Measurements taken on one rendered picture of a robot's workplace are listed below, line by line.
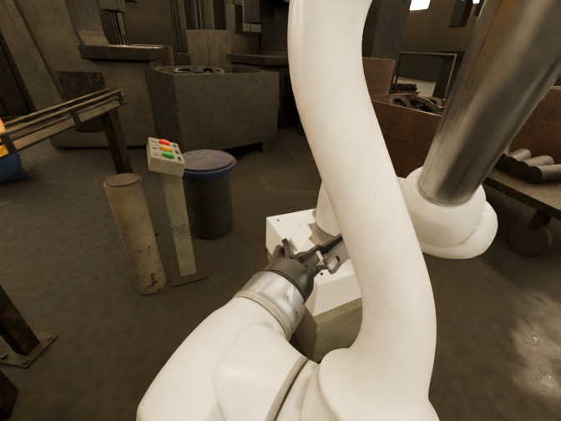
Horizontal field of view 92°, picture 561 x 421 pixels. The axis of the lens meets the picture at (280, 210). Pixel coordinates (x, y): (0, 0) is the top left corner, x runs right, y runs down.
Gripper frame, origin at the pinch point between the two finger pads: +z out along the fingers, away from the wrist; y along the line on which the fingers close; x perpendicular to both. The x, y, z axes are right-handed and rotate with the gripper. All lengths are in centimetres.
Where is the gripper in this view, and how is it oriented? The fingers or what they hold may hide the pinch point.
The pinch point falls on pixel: (332, 223)
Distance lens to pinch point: 54.5
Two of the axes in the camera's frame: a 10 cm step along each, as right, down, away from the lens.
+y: 7.1, -2.6, -6.6
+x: -4.9, -8.5, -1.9
